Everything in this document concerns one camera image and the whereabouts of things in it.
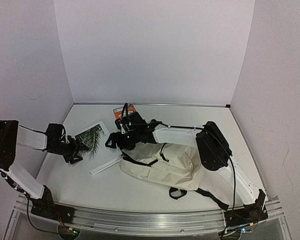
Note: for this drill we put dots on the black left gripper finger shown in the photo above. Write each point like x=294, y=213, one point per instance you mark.
x=75, y=159
x=79, y=147

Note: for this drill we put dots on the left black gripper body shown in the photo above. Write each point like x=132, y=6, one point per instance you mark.
x=66, y=149

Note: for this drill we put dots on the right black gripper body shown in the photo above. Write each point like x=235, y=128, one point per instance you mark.
x=119, y=139

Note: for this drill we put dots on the white palm leaf book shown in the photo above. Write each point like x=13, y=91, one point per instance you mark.
x=97, y=157

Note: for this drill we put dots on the orange comic book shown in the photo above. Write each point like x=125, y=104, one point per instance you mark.
x=126, y=109

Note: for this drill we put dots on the beige canvas backpack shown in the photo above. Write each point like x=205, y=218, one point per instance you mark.
x=176, y=166

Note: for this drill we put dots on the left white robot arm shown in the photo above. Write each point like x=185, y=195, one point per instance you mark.
x=12, y=135

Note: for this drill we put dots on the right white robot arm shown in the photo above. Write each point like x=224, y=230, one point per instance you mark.
x=215, y=155

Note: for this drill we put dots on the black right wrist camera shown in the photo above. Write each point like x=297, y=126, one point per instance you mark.
x=133, y=121

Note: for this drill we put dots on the aluminium table edge rail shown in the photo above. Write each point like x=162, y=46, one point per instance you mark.
x=156, y=104

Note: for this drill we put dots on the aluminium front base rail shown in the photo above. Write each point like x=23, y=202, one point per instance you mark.
x=90, y=223

